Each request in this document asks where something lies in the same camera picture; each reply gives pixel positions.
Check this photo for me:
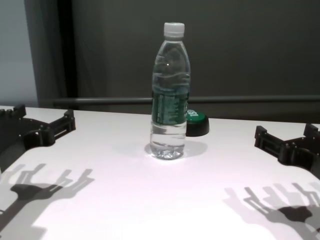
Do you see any green and black push button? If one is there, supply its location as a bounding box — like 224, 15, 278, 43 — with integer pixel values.
185, 107, 210, 137

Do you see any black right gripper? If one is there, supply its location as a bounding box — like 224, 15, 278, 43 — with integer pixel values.
254, 123, 320, 180

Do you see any clear plastic water bottle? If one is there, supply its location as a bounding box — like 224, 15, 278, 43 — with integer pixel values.
149, 21, 191, 161

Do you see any dark vertical frame post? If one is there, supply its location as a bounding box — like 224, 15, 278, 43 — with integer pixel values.
24, 0, 80, 110

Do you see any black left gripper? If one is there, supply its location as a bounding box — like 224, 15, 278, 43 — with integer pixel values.
0, 104, 76, 173

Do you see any grey horizontal metal rail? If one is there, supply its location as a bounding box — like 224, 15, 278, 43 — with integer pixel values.
52, 96, 320, 108

